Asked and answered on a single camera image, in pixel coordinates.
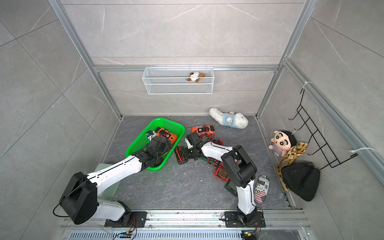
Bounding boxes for white plush dog blue shirt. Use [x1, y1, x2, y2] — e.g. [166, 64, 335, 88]
[209, 108, 249, 129]

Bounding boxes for newspaper flag print pouch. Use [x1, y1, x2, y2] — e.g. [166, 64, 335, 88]
[254, 175, 270, 203]

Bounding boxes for black wire wall rack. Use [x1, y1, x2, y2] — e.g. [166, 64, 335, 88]
[289, 89, 358, 170]

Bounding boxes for orange multimeter back side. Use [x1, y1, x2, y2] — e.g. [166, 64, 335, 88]
[190, 125, 216, 137]

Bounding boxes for cartoon boy plush doll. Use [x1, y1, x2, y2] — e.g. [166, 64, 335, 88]
[268, 131, 297, 157]

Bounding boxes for black fabric bag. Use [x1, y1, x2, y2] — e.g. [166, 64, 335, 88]
[282, 162, 321, 202]

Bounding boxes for orange multimeter with black leads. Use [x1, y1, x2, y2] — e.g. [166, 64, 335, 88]
[154, 127, 178, 146]

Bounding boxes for red multimeter with leads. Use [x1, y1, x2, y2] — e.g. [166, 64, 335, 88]
[203, 135, 225, 146]

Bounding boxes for red multimeter brown screen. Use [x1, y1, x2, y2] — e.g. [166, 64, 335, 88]
[213, 164, 230, 182]

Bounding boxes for green plastic basket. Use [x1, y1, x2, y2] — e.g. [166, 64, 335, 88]
[126, 118, 186, 171]

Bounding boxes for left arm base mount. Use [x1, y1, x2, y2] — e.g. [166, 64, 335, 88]
[104, 201, 148, 228]

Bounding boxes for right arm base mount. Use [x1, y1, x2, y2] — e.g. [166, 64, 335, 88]
[220, 207, 266, 228]

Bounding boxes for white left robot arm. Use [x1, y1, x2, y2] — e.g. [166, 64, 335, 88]
[58, 136, 173, 227]

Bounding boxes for small brown white plush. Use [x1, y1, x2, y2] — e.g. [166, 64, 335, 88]
[187, 72, 206, 83]

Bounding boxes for leopard print cloth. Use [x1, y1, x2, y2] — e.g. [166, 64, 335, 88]
[276, 143, 308, 192]

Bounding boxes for black multimeter red leads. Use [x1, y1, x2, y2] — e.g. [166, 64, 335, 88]
[174, 146, 188, 165]

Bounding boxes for dark green multimeter yellow button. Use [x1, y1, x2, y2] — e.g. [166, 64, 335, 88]
[207, 158, 224, 169]

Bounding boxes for green multimeter grey screen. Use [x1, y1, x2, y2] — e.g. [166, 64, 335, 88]
[225, 180, 238, 197]

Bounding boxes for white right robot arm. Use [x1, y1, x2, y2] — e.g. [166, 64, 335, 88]
[185, 133, 257, 217]

